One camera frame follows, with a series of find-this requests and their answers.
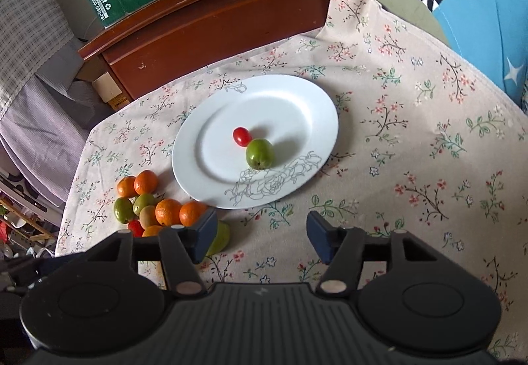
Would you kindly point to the cluttered shelf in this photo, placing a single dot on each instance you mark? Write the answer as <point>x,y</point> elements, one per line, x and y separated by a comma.
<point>16,216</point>

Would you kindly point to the lilac cloth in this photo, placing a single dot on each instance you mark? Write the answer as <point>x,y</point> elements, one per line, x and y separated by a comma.
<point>37,121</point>

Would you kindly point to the orange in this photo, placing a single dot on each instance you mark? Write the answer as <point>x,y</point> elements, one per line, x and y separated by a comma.
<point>168,211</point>
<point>192,213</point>
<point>126,186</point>
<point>152,231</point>
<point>146,182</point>

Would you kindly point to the red cherry tomato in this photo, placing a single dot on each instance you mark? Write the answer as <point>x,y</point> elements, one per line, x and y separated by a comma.
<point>135,228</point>
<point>241,136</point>

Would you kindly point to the floral tablecloth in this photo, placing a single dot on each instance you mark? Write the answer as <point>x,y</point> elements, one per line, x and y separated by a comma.
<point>412,142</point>

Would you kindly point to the green-brown jujube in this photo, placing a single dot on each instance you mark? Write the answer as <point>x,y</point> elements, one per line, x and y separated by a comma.
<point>143,202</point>

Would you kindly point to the red-brown wooden nightstand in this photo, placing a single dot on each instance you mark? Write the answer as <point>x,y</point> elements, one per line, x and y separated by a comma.
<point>227,26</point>

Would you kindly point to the white plate with line flowers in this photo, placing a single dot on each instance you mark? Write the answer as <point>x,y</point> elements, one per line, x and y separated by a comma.
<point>280,113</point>

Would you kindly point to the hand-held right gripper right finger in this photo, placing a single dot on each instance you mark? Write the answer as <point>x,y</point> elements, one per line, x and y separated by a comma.
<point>318,235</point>

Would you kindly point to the checkered cloth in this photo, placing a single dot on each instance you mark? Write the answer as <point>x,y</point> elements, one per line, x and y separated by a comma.
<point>24,18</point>

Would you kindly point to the green jujube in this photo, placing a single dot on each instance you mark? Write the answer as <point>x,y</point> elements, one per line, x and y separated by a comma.
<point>221,239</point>
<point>260,154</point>
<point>123,210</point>

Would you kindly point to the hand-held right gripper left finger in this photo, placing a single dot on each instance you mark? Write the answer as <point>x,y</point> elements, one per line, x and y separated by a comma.
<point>205,234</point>

